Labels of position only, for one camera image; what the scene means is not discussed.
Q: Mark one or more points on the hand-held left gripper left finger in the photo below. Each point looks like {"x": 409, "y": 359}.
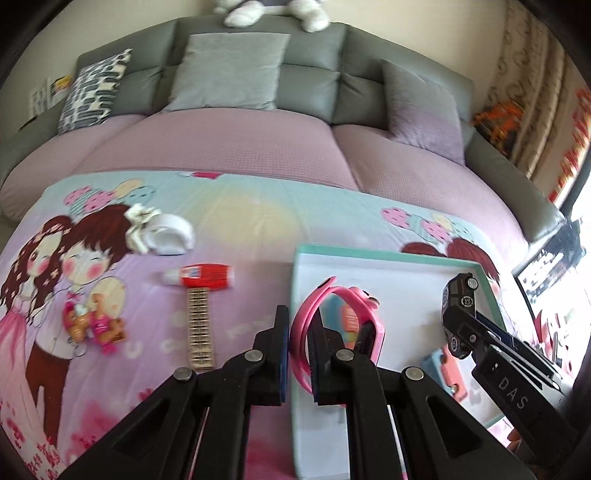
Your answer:
{"x": 282, "y": 369}

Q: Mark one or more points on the black white patterned cushion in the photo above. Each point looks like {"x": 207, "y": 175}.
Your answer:
{"x": 92, "y": 90}

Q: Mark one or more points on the plain grey cushion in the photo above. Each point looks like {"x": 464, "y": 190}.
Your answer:
{"x": 226, "y": 69}

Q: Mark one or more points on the yellow cover book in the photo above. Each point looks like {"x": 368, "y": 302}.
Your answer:
{"x": 60, "y": 87}

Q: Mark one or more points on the purple sofa cover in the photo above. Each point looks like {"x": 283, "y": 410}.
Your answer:
{"x": 231, "y": 147}

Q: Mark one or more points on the white book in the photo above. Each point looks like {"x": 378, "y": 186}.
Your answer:
{"x": 40, "y": 97}

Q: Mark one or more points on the orange black toy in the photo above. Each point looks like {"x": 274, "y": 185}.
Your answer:
{"x": 501, "y": 127}

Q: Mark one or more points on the pink doll toy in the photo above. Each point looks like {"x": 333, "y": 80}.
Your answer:
{"x": 97, "y": 325}

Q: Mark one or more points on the white plush toy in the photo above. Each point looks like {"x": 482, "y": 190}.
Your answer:
{"x": 249, "y": 11}

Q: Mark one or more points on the grey sofa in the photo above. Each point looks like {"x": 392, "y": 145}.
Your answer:
{"x": 314, "y": 60}

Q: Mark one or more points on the grey purple cushion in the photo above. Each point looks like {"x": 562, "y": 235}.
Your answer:
{"x": 425, "y": 110}

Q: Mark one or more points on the teal white tray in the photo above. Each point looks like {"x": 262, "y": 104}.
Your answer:
{"x": 406, "y": 286}

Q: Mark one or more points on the printed cartoon blanket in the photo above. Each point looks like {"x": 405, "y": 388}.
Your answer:
{"x": 138, "y": 392}

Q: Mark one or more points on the orange blue toy knife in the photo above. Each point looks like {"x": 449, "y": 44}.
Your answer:
{"x": 445, "y": 374}

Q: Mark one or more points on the pink smartwatch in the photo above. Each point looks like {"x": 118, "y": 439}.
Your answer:
{"x": 300, "y": 332}

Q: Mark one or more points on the beige patterned curtain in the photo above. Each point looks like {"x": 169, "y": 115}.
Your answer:
{"x": 531, "y": 69}

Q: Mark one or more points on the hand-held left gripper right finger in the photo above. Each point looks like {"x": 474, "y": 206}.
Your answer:
{"x": 318, "y": 369}

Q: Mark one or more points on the black toy car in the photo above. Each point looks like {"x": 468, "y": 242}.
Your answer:
{"x": 461, "y": 288}

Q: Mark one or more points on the red glue bottle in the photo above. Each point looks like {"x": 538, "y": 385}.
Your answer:
{"x": 207, "y": 276}

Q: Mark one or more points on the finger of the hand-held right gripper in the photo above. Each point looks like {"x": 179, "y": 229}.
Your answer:
{"x": 512, "y": 344}
{"x": 466, "y": 330}

